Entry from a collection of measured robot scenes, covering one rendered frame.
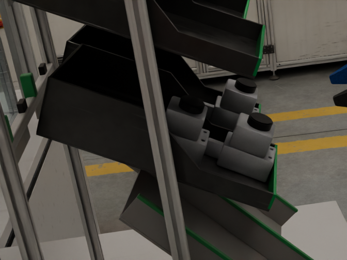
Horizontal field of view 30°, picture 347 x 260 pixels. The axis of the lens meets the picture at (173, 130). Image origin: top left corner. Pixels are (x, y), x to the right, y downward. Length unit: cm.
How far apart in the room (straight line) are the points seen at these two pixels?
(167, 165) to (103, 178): 292
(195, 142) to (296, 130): 308
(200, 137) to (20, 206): 22
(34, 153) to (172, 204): 118
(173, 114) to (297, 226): 63
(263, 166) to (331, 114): 324
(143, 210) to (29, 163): 108
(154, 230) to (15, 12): 148
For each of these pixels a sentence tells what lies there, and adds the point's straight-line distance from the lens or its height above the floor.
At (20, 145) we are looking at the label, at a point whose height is 128.
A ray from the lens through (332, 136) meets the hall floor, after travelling 372.
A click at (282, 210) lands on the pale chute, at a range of 107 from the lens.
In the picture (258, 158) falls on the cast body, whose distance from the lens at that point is 78.
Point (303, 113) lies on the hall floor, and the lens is 405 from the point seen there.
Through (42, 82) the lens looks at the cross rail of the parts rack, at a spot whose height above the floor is 131.
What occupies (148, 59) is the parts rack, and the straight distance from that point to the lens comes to 65.
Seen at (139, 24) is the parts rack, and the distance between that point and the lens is 65.
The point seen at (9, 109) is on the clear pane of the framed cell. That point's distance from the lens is 211.
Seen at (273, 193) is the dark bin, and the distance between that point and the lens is 74.
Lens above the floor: 157
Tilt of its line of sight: 23 degrees down
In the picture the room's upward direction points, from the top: 10 degrees counter-clockwise
